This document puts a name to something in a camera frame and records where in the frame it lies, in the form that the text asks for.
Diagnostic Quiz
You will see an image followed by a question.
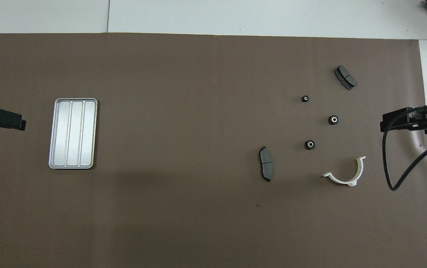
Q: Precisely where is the silver metal ribbed tray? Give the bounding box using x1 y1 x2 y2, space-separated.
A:
48 98 98 170

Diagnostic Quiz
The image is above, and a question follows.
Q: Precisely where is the short dark grey brake pad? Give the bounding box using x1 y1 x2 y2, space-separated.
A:
334 66 358 90

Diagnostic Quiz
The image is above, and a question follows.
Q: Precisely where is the long dark grey brake pad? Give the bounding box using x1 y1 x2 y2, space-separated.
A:
259 146 274 182

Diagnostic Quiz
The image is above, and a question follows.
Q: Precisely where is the brown paper table mat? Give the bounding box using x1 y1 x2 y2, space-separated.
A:
0 33 427 268

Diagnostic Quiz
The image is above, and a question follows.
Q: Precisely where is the white plastic half-ring clamp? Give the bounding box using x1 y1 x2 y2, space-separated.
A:
322 156 366 187

